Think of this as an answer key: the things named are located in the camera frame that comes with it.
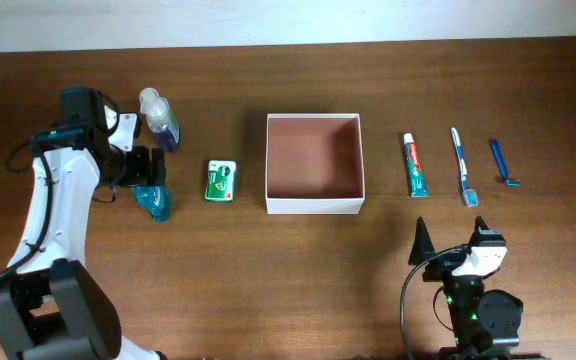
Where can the teal mouthwash bottle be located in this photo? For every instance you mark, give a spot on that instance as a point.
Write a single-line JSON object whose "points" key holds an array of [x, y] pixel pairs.
{"points": [[155, 199]]}

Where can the clear purple spray bottle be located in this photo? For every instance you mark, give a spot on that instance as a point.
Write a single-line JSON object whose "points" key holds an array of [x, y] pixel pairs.
{"points": [[160, 119]]}

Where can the green white soap bar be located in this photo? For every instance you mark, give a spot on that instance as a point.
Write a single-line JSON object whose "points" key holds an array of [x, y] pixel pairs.
{"points": [[221, 181]]}

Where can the blue white toothbrush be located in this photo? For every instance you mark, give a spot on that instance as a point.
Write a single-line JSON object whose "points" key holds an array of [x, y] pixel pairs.
{"points": [[469, 195]]}

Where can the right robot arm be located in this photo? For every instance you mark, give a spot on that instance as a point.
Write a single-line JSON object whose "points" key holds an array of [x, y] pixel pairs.
{"points": [[484, 323]]}

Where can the white open cardboard box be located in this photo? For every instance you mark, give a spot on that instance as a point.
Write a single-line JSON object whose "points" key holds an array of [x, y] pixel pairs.
{"points": [[314, 164]]}

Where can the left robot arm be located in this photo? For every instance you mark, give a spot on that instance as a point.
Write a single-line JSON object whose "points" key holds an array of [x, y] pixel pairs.
{"points": [[50, 305]]}

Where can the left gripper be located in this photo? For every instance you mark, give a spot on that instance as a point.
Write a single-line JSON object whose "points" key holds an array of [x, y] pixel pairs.
{"points": [[140, 174]]}

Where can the toothpaste tube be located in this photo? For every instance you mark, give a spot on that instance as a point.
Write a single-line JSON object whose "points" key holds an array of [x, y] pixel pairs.
{"points": [[416, 178]]}

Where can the blue disposable razor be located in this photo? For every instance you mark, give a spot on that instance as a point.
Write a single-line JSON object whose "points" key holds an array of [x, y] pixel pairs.
{"points": [[502, 167]]}

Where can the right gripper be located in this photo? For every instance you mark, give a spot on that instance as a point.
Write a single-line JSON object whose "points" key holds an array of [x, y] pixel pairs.
{"points": [[443, 264]]}

